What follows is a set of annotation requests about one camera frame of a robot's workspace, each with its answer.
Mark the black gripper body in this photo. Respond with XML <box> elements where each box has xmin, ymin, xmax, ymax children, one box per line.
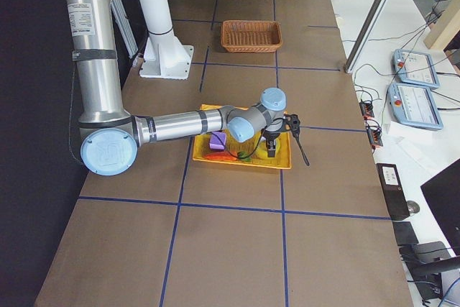
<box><xmin>262</xmin><ymin>129</ymin><xmax>282</xmax><ymax>142</ymax></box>

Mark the yellow tape roll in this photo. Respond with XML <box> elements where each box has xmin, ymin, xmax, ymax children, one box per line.
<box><xmin>254</xmin><ymin>142</ymin><xmax>281</xmax><ymax>160</ymax></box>

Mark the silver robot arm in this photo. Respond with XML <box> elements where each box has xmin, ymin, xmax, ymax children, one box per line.
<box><xmin>66</xmin><ymin>0</ymin><xmax>286</xmax><ymax>175</ymax></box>

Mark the yellow plastic basket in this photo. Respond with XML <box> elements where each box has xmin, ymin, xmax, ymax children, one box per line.
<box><xmin>193</xmin><ymin>103</ymin><xmax>291</xmax><ymax>170</ymax></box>

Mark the brown wicker basket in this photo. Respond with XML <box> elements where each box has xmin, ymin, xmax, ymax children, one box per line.
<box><xmin>221</xmin><ymin>20</ymin><xmax>282</xmax><ymax>53</ymax></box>

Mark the orange toy carrot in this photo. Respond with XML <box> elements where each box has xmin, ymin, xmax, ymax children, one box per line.
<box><xmin>204</xmin><ymin>151</ymin><xmax>251</xmax><ymax>162</ymax></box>

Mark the purple foam block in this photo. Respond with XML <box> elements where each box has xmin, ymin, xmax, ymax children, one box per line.
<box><xmin>209</xmin><ymin>132</ymin><xmax>226</xmax><ymax>151</ymax></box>

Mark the orange power strip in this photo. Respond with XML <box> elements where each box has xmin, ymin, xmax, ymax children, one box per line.
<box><xmin>359</xmin><ymin>100</ymin><xmax>374</xmax><ymax>119</ymax></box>
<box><xmin>366</xmin><ymin>124</ymin><xmax>383</xmax><ymax>149</ymax></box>

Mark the white mounting column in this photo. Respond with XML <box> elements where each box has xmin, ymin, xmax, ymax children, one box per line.
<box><xmin>139</xmin><ymin>0</ymin><xmax>194</xmax><ymax>80</ymax></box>

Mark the black rectangular box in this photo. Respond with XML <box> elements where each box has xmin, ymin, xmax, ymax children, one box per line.
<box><xmin>376</xmin><ymin>163</ymin><xmax>410</xmax><ymax>221</ymax></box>

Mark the lower teach pendant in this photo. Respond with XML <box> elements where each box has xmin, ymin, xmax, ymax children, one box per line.
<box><xmin>387</xmin><ymin>83</ymin><xmax>443</xmax><ymax>131</ymax></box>

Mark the teach pendant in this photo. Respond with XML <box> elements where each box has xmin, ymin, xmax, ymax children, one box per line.
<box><xmin>387</xmin><ymin>83</ymin><xmax>443</xmax><ymax>131</ymax></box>
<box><xmin>393</xmin><ymin>49</ymin><xmax>440</xmax><ymax>89</ymax></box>

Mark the upper teach pendant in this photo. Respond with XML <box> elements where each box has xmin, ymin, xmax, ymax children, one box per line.
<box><xmin>393</xmin><ymin>49</ymin><xmax>440</xmax><ymax>89</ymax></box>

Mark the black monitor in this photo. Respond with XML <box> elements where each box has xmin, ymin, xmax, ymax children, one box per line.
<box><xmin>421</xmin><ymin>163</ymin><xmax>459</xmax><ymax>254</ymax></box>

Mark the camera black cable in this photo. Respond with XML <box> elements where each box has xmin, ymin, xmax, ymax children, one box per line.
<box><xmin>223</xmin><ymin>119</ymin><xmax>311</xmax><ymax>167</ymax></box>

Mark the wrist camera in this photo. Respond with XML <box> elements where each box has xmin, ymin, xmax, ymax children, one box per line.
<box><xmin>285</xmin><ymin>114</ymin><xmax>300</xmax><ymax>139</ymax></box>

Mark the aluminium frame post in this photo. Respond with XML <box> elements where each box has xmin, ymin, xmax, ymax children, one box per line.
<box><xmin>344</xmin><ymin>0</ymin><xmax>388</xmax><ymax>74</ymax></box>

